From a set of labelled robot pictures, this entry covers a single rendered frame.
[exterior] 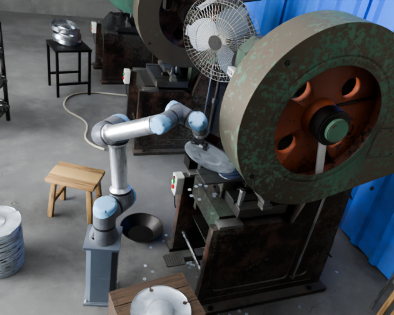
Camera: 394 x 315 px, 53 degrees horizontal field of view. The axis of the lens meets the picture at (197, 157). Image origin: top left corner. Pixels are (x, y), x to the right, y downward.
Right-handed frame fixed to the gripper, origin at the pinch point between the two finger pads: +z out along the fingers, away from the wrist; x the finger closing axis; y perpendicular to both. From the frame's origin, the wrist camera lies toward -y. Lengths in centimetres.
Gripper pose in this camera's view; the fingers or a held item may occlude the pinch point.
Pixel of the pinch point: (209, 146)
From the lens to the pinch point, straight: 198.5
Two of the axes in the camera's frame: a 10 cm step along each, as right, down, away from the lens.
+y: -9.4, -2.9, 1.9
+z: 1.1, 2.8, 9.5
